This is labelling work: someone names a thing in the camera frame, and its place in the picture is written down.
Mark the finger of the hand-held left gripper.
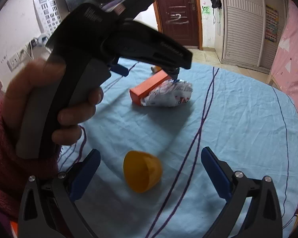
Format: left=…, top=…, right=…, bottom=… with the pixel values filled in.
left=107, top=62, right=129, bottom=77
left=161, top=65, right=182, bottom=83

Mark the white grid wall poster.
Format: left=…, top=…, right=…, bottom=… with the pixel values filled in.
left=31, top=0, right=63, bottom=34

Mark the colourful wall chart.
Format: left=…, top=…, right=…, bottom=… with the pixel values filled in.
left=265, top=4, right=280, bottom=44

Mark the white wall socket panel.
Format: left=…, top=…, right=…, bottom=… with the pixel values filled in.
left=7, top=52, right=21, bottom=71

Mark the white louvred wardrobe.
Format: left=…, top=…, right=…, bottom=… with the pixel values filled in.
left=215, top=0, right=289, bottom=74

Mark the dark red door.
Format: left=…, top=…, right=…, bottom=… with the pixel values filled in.
left=148, top=0, right=204, bottom=52

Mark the light blue bed sheet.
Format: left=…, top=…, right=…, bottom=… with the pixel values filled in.
left=57, top=59, right=298, bottom=238

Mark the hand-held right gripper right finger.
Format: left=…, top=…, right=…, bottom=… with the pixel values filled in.
left=201, top=147, right=283, bottom=238

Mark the person's left hand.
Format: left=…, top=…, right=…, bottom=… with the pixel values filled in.
left=2, top=58, right=104, bottom=145

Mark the white printed wrapper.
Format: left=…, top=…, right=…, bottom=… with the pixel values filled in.
left=140, top=79, right=193, bottom=107

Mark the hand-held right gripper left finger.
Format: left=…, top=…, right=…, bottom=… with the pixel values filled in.
left=18, top=149, right=101, bottom=238

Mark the pink printed curtain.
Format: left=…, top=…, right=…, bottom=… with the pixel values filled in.
left=269, top=0, right=298, bottom=106

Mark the orange cardboard box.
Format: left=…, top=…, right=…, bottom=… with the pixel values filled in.
left=129, top=70, right=170, bottom=105

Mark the person's left forearm pink sleeve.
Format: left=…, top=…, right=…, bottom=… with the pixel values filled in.
left=0, top=99, right=63, bottom=225

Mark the yellow plastic egg shell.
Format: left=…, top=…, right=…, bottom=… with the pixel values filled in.
left=123, top=150, right=163, bottom=194

